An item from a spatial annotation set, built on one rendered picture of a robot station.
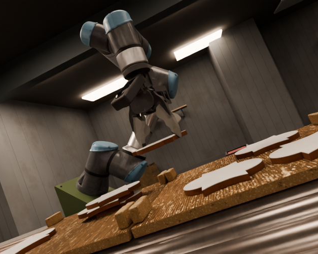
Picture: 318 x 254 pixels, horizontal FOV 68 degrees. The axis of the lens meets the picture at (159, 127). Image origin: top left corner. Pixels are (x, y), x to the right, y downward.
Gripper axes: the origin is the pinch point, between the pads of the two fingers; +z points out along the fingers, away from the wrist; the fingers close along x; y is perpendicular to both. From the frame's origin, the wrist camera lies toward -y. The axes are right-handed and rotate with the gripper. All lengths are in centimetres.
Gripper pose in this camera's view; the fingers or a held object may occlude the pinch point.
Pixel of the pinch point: (159, 142)
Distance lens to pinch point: 58.1
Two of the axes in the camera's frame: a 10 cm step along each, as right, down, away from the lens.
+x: -7.6, 3.4, 5.5
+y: 5.3, -1.4, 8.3
